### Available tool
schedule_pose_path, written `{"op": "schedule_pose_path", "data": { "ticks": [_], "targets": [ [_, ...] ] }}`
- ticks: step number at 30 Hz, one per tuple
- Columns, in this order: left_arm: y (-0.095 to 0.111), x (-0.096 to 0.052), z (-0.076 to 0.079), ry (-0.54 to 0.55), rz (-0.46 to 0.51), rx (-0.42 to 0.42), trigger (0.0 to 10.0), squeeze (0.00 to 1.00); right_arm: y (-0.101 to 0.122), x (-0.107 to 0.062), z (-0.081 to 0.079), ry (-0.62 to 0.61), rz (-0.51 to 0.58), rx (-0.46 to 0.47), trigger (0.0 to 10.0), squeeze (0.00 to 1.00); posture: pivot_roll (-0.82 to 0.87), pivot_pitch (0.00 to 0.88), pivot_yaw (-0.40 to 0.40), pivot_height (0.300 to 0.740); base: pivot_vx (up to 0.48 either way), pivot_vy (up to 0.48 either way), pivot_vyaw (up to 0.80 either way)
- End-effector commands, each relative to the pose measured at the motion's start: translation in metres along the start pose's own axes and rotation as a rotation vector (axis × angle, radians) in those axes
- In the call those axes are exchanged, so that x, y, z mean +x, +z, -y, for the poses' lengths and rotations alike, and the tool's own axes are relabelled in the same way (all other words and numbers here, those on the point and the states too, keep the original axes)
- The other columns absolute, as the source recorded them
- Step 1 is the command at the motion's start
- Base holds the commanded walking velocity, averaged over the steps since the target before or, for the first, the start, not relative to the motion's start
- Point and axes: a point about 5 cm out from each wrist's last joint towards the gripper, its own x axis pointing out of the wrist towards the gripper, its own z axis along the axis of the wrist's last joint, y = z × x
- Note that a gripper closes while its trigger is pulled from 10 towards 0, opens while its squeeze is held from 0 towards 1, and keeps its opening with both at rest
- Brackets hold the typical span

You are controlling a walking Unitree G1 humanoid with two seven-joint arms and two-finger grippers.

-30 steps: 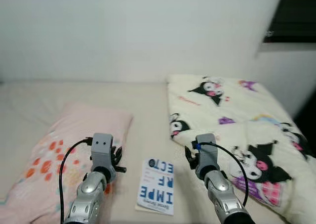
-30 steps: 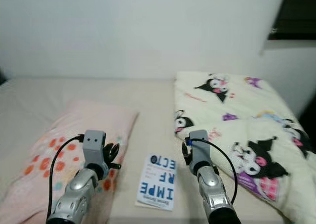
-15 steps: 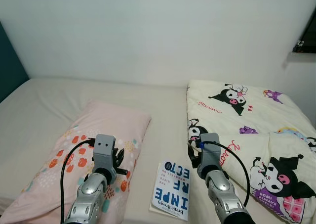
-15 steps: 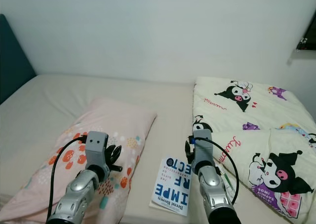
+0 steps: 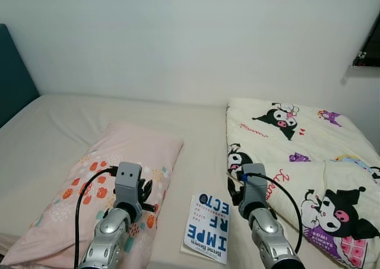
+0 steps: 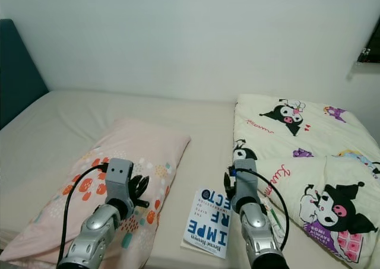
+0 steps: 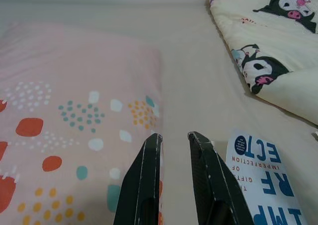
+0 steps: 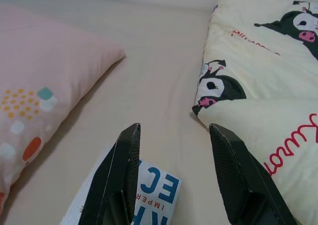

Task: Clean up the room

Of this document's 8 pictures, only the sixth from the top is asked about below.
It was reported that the white book with blue letters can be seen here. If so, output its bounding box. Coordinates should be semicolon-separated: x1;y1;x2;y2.
181;189;232;259

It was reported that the pink patterned pillow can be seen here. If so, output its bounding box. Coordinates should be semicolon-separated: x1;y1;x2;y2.
0;118;192;265

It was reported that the cream cartoon print blanket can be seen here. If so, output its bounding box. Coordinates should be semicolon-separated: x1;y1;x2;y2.
233;94;380;264

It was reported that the mattress with cream sheet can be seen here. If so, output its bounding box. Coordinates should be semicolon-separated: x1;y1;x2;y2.
0;90;380;269

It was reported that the teal upholstered bed headboard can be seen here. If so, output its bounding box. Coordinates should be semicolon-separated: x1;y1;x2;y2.
0;18;49;130

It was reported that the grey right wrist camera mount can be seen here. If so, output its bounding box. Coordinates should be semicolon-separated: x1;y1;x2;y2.
232;159;261;209

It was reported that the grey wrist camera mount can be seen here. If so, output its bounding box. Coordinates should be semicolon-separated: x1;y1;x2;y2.
105;158;136;203
232;159;261;209

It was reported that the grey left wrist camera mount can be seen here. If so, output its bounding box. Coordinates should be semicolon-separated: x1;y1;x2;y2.
105;158;136;203

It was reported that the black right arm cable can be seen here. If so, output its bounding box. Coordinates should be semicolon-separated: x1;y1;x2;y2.
232;168;290;252

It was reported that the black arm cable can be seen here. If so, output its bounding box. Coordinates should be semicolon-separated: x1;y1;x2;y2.
232;168;290;252
58;163;109;267

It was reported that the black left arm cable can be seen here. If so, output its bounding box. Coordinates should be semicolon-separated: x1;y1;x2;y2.
58;163;109;267

